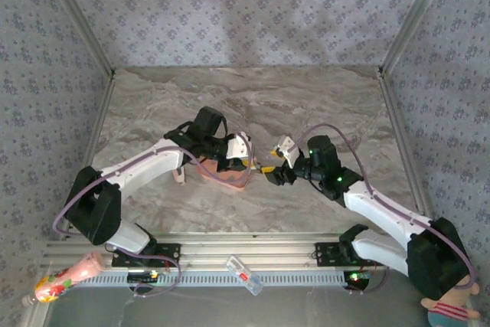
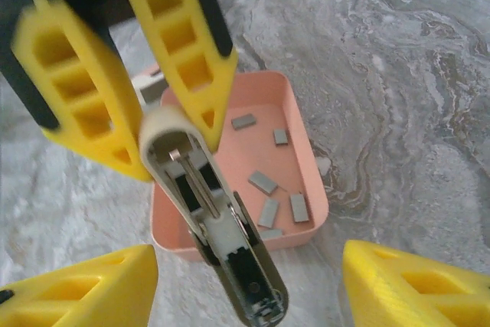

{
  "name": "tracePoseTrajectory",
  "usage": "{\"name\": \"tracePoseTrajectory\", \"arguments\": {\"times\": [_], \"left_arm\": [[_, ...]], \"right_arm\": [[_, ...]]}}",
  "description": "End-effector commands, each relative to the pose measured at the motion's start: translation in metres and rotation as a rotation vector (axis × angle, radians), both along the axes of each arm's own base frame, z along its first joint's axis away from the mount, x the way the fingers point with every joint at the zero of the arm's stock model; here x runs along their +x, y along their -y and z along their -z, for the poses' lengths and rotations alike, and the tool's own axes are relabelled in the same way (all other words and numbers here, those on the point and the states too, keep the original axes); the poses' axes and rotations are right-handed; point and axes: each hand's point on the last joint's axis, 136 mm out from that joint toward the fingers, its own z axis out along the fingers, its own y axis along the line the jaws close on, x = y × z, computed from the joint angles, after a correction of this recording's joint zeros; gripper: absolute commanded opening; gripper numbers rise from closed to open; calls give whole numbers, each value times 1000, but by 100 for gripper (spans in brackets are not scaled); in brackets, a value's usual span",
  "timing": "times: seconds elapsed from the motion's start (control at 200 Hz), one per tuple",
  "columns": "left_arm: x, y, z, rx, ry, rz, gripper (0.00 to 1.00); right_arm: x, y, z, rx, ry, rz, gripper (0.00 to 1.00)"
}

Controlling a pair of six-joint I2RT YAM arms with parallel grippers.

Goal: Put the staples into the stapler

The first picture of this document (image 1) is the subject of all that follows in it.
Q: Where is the pink plastic tray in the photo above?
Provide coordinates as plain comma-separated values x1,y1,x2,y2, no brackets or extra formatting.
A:
194,157,253,192

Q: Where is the clear plastic box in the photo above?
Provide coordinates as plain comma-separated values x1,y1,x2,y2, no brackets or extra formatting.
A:
225,256,265,297

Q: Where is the right controller board with light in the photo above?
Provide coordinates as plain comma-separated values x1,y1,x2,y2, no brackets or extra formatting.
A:
343,270,371,290

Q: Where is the controller board with light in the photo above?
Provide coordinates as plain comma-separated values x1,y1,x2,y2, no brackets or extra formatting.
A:
127,270,160,284
343,270,371,290

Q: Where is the left controller board with light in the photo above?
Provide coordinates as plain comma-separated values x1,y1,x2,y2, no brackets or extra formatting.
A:
127,270,160,284

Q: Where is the plush doll striped shirt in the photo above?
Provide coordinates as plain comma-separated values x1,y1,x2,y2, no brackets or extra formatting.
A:
420,283,482,327

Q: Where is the pink bottle with fruit label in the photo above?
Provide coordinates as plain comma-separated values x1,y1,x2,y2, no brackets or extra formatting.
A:
21,252,104,307

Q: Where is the purple cable along right arm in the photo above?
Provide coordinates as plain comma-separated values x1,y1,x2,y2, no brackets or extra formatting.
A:
292,123,478,293

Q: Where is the purple cable along arm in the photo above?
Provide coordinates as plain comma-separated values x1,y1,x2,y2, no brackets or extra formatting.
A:
292,123,478,293
52,132,256,237

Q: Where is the aluminium frame rail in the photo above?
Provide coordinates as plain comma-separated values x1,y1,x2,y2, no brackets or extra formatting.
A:
42,231,387,271

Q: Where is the aluminium table edge rail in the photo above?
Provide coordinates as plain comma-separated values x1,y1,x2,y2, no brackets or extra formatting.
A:
377,70,434,217
60,70,116,234

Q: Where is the grey slotted cable duct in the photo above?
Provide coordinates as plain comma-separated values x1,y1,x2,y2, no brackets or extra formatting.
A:
76,269,345,288

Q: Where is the purple cable at left base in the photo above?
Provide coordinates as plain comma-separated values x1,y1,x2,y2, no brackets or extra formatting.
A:
114,249,181,299

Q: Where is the purple cable at base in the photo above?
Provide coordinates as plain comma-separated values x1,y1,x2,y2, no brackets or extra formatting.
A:
114,249,181,299
344,265,391,296

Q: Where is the purple cable along left arm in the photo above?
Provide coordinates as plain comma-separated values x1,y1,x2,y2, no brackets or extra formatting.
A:
52,132,256,237

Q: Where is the purple cable at right base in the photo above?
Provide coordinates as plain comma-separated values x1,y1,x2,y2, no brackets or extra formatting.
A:
344,265,391,296

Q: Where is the aluminium corner post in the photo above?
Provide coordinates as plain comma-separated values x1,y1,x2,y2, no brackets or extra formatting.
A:
37,0,116,76
378,0,457,75

